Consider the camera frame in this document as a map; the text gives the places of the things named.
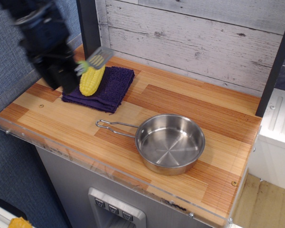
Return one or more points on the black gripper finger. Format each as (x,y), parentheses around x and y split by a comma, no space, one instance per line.
(67,78)
(50,74)

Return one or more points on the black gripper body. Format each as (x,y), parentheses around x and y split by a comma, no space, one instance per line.
(49,52)

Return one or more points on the green handled grey spatula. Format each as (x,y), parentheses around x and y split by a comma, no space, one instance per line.
(97,60)

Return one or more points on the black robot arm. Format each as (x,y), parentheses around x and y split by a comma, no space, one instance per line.
(35,15)

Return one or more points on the dark blue folded towel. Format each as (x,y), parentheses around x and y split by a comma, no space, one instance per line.
(110,93)

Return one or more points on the yellow plastic corn cob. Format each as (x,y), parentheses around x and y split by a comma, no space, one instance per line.
(90,81)

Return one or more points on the grey toy fridge cabinet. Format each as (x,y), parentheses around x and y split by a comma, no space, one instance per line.
(72,183)

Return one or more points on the stainless steel pan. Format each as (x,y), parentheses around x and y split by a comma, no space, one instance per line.
(169,144)

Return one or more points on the silver dispenser panel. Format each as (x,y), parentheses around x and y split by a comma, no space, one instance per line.
(110,212)

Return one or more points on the yellow object bottom left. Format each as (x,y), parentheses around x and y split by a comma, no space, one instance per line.
(19,223)

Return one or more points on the clear acrylic guard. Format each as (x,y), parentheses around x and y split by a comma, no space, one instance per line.
(225,113)

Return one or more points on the white ribbed side panel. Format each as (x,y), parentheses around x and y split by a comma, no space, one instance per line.
(273,122)

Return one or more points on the black left frame post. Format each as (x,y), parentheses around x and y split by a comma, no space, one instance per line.
(89,26)

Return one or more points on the black frame post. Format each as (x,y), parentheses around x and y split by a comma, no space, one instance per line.
(272,79)
(89,26)

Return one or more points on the black right frame post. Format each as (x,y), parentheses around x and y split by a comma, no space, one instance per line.
(272,79)

